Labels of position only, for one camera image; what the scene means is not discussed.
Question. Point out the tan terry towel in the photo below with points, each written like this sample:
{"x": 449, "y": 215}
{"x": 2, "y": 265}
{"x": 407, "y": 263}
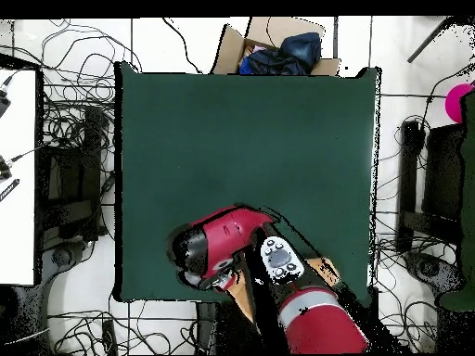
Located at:
{"x": 243, "y": 296}

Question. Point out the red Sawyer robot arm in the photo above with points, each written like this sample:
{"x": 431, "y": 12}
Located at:
{"x": 230, "y": 233}

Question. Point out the black power strip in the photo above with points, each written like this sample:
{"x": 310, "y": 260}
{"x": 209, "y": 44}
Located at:
{"x": 109, "y": 337}

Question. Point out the dark green table cloth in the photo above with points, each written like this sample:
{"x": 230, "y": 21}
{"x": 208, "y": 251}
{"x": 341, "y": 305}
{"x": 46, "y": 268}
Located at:
{"x": 469, "y": 185}
{"x": 241, "y": 148}

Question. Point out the round grey stand base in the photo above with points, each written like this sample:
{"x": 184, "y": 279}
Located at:
{"x": 62, "y": 256}
{"x": 430, "y": 269}

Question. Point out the white desk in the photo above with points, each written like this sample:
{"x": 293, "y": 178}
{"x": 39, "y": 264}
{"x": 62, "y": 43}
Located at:
{"x": 18, "y": 230}

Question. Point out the dark navy garment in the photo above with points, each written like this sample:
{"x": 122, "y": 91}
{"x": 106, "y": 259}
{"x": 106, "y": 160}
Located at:
{"x": 271, "y": 63}

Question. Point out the open cardboard box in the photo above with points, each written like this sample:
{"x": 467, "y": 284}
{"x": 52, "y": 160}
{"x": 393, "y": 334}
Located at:
{"x": 230, "y": 52}

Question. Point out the black slotted bar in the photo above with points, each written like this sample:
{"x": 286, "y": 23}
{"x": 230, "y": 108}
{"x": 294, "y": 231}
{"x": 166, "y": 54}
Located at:
{"x": 9, "y": 190}

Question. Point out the blue denim jeans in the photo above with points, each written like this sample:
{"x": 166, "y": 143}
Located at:
{"x": 300, "y": 46}

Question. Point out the magenta round object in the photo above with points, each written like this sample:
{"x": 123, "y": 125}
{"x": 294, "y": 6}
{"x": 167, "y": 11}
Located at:
{"x": 454, "y": 102}

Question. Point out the black rod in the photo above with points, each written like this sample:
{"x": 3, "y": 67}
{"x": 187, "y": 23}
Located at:
{"x": 426, "y": 42}

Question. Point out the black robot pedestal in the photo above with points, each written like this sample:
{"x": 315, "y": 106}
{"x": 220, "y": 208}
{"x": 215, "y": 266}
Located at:
{"x": 206, "y": 326}

